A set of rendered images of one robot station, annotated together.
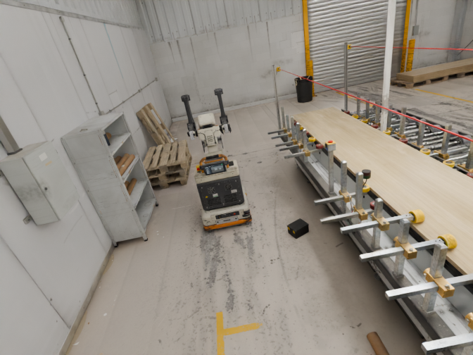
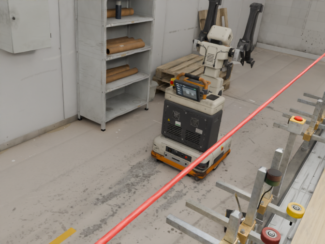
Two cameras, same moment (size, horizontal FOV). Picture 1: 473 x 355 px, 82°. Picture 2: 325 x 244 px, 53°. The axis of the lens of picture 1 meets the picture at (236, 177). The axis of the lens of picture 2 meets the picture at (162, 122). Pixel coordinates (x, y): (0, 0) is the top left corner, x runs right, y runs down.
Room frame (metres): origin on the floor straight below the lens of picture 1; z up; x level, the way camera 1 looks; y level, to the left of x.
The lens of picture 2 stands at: (0.42, -1.10, 1.91)
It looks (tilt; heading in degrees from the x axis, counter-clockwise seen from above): 26 degrees down; 32
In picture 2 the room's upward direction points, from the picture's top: 6 degrees clockwise
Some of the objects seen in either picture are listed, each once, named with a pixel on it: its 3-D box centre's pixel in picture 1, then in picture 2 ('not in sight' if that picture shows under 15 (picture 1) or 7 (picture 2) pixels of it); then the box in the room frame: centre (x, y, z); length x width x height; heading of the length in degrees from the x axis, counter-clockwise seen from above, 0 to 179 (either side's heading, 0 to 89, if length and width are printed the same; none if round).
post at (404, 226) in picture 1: (400, 252); not in sight; (1.12, -0.85, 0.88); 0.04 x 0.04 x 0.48; 0
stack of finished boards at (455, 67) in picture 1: (443, 69); not in sight; (7.94, -6.62, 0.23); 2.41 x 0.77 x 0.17; 92
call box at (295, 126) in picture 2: (330, 146); (296, 125); (2.13, -0.85, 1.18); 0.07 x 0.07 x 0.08; 0
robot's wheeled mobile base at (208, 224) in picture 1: (225, 206); (192, 146); (3.14, 0.23, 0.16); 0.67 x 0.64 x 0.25; 0
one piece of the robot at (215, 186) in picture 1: (219, 182); (193, 112); (3.05, 0.23, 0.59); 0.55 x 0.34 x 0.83; 90
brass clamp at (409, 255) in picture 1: (404, 247); not in sight; (1.10, -0.85, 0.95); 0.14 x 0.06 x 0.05; 0
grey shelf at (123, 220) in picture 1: (119, 178); (116, 57); (3.38, 1.55, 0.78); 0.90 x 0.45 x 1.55; 0
